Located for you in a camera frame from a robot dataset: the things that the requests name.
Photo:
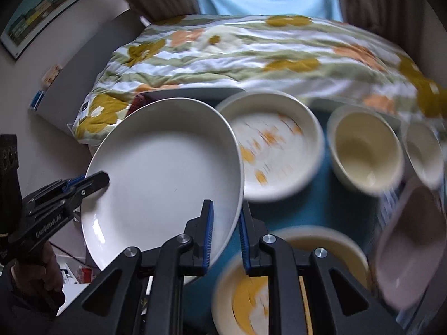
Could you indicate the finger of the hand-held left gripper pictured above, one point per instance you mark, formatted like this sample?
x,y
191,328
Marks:
x,y
71,185
96,181

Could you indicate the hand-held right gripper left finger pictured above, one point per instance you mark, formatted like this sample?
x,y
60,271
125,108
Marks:
x,y
209,237

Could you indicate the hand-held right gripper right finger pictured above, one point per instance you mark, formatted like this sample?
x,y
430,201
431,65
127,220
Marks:
x,y
246,247

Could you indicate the floral print plate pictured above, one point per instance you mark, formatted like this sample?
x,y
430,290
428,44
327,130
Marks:
x,y
230,303
272,139

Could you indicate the large white plate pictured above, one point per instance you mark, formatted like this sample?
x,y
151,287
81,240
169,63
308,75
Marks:
x,y
157,181

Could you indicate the cream bowl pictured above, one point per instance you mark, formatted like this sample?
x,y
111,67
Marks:
x,y
422,150
366,153

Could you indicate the person's left hand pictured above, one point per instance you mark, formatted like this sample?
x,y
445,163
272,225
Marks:
x,y
45,272

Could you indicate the small blue sticker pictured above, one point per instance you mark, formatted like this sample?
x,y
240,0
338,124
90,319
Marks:
x,y
36,100

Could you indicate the blue patterned tablecloth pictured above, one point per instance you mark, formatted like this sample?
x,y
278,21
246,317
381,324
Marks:
x,y
335,209

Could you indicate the white cabinet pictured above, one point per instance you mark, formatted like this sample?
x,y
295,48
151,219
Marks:
x,y
80,76

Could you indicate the small orange sticker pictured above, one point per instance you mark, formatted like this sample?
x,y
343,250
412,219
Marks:
x,y
51,76

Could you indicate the floral blanket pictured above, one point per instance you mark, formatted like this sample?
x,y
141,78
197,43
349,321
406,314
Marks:
x,y
227,52

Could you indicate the wall poster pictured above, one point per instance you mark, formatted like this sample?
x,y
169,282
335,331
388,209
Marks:
x,y
42,10

